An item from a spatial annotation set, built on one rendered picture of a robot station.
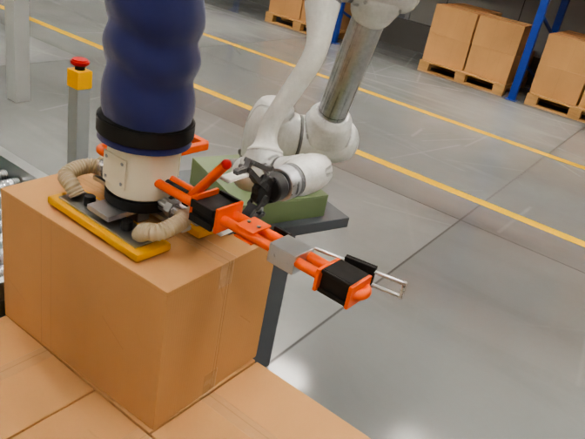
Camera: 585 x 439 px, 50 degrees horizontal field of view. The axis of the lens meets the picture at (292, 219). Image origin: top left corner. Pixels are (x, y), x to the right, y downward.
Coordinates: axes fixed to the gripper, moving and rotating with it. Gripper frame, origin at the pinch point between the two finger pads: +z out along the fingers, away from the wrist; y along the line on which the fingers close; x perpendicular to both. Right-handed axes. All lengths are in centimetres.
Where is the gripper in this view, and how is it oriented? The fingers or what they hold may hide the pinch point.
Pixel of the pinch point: (223, 205)
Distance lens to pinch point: 143.1
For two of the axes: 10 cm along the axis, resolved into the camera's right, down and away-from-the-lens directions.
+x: -7.9, -4.0, 4.7
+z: -5.9, 2.7, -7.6
